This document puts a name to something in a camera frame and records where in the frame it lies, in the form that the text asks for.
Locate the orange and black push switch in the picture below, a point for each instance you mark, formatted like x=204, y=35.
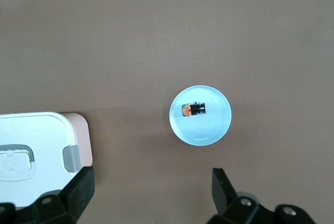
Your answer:
x=193, y=109

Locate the light blue round plate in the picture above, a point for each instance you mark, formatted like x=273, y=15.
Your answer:
x=203, y=130

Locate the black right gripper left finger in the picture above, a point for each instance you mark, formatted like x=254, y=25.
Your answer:
x=78, y=195

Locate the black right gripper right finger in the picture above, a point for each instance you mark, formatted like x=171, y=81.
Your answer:
x=224, y=192

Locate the white lunch box grey latches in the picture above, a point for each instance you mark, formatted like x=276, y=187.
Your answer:
x=39, y=135

